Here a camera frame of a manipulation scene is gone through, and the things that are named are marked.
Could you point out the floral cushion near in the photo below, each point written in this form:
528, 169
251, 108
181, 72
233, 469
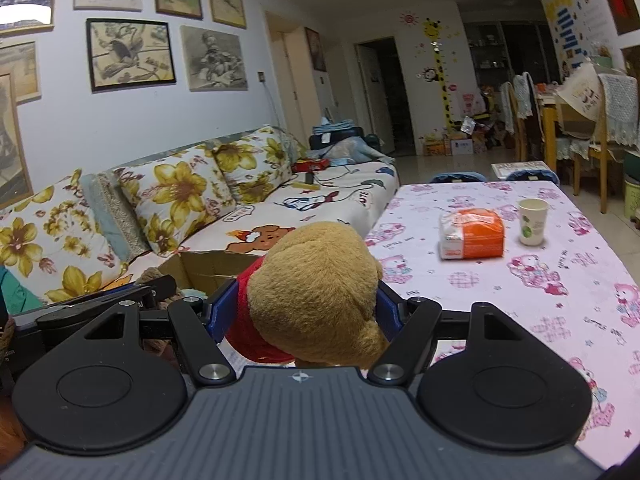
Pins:
53, 246

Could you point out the red box on sofa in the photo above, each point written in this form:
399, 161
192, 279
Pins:
310, 165

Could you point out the wooden dining chair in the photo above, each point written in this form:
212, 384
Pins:
598, 112

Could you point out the cartoon print sofa cover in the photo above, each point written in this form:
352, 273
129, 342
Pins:
355, 195

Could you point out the pink cartoon tablecloth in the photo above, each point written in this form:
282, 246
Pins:
572, 292

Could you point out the giraffe height chart sticker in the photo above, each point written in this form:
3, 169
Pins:
436, 73

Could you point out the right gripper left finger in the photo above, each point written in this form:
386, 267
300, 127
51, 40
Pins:
123, 378

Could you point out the black bag on sofa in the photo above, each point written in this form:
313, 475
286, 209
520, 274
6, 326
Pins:
325, 138

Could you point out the black framed bird picture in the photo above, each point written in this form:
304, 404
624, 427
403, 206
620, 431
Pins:
128, 53

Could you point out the brown teddy bear red shirt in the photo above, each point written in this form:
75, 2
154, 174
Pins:
310, 300

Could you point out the floral cushion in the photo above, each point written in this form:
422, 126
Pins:
53, 246
255, 165
176, 196

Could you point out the orange tissue pack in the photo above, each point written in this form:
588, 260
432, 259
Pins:
471, 234

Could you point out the floral cushion far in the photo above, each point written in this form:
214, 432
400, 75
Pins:
255, 165

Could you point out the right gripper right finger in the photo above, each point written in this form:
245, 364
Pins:
480, 377

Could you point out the brown cardboard box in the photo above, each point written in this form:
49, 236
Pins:
204, 271

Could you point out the large fruit still-life picture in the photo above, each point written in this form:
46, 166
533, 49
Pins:
15, 180

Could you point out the blue green jacket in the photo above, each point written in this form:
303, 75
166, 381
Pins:
17, 298

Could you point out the teal lace cushion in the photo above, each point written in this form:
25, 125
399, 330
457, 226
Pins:
114, 214

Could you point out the white paper cup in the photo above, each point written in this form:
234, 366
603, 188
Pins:
533, 214

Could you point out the floral cushion middle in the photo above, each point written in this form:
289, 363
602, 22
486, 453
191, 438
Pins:
176, 196

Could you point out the grey portrait sketch picture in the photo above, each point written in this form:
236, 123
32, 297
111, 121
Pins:
214, 60

